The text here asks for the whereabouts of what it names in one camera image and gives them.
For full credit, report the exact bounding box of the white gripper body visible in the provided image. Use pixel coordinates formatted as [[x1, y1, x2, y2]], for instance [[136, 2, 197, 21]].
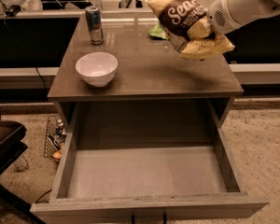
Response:
[[207, 0, 239, 34]]

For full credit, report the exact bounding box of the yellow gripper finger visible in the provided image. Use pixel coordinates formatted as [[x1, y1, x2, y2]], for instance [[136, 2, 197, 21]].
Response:
[[187, 16, 213, 39]]

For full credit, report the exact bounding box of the brown chip bag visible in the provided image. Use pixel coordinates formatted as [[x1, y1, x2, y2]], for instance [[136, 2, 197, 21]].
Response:
[[147, 0, 235, 60]]

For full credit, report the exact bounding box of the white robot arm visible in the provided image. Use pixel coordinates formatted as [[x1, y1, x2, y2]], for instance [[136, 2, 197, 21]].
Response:
[[188, 0, 280, 39]]

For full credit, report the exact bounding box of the green chip bag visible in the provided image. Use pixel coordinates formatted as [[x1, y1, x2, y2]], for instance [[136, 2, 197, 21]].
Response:
[[148, 23, 169, 40]]

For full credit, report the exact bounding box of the grey cabinet with counter top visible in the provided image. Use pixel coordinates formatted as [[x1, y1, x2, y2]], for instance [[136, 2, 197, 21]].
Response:
[[49, 9, 243, 122]]

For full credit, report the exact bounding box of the open grey top drawer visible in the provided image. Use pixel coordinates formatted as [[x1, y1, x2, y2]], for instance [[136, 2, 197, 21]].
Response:
[[31, 100, 268, 224]]

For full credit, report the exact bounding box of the blue silver drink can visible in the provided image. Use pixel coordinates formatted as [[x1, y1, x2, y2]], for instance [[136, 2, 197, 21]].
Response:
[[85, 6, 104, 45]]

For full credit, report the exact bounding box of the white bowl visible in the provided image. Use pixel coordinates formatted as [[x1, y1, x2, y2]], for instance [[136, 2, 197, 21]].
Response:
[[76, 52, 118, 87]]

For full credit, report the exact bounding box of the black chair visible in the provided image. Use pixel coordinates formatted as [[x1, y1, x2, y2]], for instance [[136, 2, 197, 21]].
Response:
[[0, 113, 46, 224]]

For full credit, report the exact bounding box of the wire basket with items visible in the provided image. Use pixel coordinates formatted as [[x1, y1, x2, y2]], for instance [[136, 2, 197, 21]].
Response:
[[44, 115, 66, 162]]

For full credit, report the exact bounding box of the black drawer handle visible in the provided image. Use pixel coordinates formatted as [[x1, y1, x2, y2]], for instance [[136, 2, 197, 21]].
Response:
[[130, 215, 167, 224]]

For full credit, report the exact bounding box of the black floor cable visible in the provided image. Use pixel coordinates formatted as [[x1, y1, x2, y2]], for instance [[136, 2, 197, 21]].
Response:
[[35, 189, 53, 204]]

